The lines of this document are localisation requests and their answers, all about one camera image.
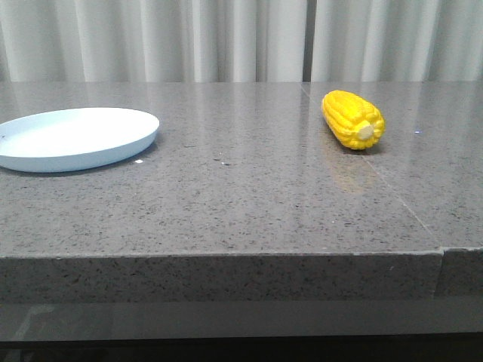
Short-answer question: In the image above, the yellow corn cob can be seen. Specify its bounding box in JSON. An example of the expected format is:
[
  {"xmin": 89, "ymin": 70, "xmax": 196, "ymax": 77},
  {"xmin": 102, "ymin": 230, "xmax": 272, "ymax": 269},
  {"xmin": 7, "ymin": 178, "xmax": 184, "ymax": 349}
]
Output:
[{"xmin": 321, "ymin": 90, "xmax": 386, "ymax": 150}]

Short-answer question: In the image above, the white pleated curtain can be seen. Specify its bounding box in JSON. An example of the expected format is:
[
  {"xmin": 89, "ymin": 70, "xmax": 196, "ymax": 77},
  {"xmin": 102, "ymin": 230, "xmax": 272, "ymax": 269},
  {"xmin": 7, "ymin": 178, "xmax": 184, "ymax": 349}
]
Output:
[{"xmin": 1, "ymin": 1, "xmax": 482, "ymax": 82}]

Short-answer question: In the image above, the light blue round plate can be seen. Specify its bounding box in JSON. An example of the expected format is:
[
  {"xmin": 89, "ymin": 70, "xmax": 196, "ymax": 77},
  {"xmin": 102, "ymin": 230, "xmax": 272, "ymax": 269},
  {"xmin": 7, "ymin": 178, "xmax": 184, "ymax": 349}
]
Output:
[{"xmin": 1, "ymin": 107, "xmax": 160, "ymax": 173}]

